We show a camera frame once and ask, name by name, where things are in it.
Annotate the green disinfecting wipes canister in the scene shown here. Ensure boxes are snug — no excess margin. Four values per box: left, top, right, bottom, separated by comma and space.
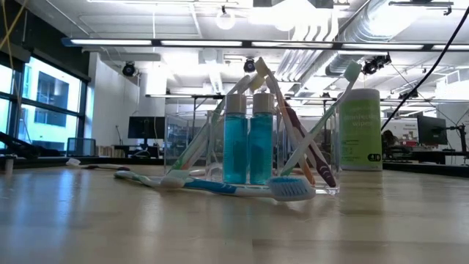
339, 87, 384, 172

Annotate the person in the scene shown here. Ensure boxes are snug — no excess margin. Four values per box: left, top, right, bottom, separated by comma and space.
382, 129, 400, 147

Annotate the blue white toothbrush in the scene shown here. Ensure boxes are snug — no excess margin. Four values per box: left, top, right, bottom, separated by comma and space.
181, 175, 317, 202

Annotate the orange white toothbrush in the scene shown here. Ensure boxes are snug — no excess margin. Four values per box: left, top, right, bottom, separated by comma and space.
177, 74, 265, 173

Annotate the green white toothbrush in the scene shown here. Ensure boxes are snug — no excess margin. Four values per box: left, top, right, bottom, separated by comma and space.
166, 74, 253, 174
113, 169, 190, 191
280, 60, 363, 177

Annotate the yellow cable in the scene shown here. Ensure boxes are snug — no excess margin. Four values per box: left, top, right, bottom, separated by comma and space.
0, 0, 29, 122

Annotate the long pendant light bar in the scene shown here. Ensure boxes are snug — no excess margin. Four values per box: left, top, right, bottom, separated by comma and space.
61, 37, 469, 51

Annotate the black cable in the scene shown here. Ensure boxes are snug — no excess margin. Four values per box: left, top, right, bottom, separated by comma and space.
380, 5, 469, 131

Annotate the small white post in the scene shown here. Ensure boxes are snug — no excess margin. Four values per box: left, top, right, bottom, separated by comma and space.
2, 153, 16, 177

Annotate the clear acrylic organizer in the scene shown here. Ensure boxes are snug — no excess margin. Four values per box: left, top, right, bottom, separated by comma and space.
163, 106, 342, 195

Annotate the blue mouthwash bottle white cap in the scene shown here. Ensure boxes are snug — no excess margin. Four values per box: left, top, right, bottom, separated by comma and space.
222, 93, 249, 186
248, 92, 276, 186

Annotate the black computer monitor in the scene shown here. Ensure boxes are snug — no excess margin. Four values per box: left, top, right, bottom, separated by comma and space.
128, 116, 167, 140
417, 115, 448, 146

